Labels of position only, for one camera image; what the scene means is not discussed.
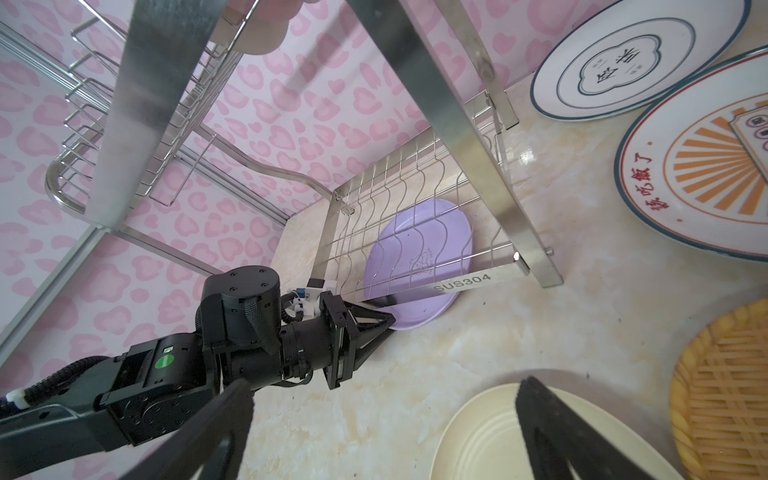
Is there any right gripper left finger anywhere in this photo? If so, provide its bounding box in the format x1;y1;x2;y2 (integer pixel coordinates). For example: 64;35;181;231
116;379;254;479

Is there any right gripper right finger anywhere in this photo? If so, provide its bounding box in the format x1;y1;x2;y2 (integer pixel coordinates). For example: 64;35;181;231
515;376;651;480

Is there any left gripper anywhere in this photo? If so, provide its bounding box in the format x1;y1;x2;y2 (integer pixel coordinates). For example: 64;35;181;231
281;292;395;390

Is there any cream plain plate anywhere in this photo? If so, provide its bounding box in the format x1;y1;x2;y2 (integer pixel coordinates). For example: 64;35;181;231
428;382;685;480

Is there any purple shell-shaped plate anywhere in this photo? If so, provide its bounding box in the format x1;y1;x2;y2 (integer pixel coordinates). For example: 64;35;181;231
363;199;474;300

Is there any orange woven plate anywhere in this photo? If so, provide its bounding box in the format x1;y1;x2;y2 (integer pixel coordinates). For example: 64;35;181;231
669;299;767;479

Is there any pink bear plate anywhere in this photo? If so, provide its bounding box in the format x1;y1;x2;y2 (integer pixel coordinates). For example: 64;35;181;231
211;0;314;55

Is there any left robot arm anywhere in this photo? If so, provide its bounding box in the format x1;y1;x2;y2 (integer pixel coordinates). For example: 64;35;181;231
1;265;395;479

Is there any steel two-tier dish rack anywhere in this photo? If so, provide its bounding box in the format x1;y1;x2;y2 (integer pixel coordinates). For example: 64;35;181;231
44;0;565;310

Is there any white plate orange sunburst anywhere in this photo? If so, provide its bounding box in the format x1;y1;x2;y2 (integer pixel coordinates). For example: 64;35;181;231
614;46;767;262

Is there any white plate black rim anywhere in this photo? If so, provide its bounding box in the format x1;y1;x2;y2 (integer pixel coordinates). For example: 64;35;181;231
530;0;752;121

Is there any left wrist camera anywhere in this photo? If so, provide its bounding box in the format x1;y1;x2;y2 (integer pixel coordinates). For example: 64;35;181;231
280;278;337;324

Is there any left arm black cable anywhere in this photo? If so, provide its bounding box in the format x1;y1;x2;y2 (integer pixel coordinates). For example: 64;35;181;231
0;355;112;418

